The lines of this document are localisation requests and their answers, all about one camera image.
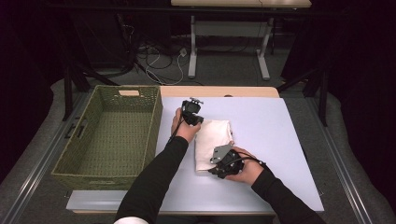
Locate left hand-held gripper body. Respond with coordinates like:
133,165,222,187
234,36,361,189
181,96,205,123

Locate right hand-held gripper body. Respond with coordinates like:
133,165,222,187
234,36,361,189
209,143,246,179

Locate cream baby bodysuit brown trim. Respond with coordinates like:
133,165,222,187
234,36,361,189
193,119,234,173

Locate green woven basket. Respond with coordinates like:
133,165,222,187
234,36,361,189
50,84,163,191

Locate person's left hand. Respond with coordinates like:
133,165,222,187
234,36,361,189
170,106,203,145

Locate person's right hand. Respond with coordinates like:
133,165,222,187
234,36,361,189
224,140,266,188

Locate white table mat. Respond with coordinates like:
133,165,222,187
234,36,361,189
65,96,325,214

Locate desk with white legs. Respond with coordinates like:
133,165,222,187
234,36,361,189
170,0,312,81

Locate person's white shirt sleeve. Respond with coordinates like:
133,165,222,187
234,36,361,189
113,216,150,224

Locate black metal stand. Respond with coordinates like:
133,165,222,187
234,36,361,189
62,62,120,122
276,66,330,127

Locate dark curtain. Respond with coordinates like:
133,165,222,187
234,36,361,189
279,0,396,216
0,0,55,185

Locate left hand-held gripper black cable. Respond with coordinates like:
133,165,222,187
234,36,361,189
167,116,185,145

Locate hand-held gripper black cable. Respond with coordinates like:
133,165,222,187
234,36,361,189
167,116,185,145
230,155,269,169

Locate right hand-held gripper black cable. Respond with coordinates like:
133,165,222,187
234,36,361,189
230,155,269,169

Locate white floor cable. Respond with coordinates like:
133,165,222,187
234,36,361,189
145,46,185,86

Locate black floor cables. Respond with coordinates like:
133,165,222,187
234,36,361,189
134,43,176,72

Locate aluminium floor rail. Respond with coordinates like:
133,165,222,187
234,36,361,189
0,91,92,224
303,96,375,224

